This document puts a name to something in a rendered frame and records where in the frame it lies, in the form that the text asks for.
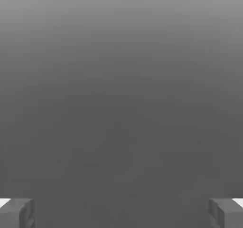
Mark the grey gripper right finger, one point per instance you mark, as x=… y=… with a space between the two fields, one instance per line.
x=229 y=214

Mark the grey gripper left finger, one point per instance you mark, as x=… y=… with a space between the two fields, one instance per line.
x=13 y=214

